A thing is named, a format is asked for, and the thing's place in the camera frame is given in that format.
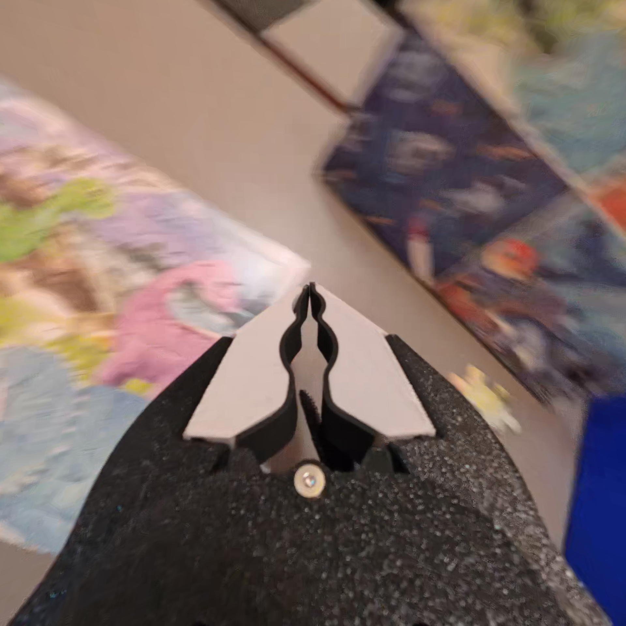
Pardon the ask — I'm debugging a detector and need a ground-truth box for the grey desk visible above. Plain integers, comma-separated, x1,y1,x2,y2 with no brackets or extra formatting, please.
0,0,626,617

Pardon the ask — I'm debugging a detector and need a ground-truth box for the green dinosaur head puzzle piece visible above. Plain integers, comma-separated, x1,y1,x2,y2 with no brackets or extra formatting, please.
0,178,117,264

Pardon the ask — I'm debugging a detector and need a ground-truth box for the dinosaur puzzle tray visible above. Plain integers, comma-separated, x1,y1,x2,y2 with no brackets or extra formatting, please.
0,78,311,553

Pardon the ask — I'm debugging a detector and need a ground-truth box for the blue plastic bin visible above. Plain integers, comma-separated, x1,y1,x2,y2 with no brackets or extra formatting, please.
565,395,626,626

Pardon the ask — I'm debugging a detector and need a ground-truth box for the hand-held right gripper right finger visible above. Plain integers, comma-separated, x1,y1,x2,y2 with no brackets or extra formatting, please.
311,283,437,469

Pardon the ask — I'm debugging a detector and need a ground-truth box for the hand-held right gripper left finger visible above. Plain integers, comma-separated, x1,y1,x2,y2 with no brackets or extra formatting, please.
183,284,311,450

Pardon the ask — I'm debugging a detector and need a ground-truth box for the pile of puzzle pieces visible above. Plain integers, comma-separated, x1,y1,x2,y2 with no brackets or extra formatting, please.
447,364,521,433

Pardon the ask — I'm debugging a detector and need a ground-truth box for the colourful puzzle box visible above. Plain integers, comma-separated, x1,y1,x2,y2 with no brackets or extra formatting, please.
320,0,626,407

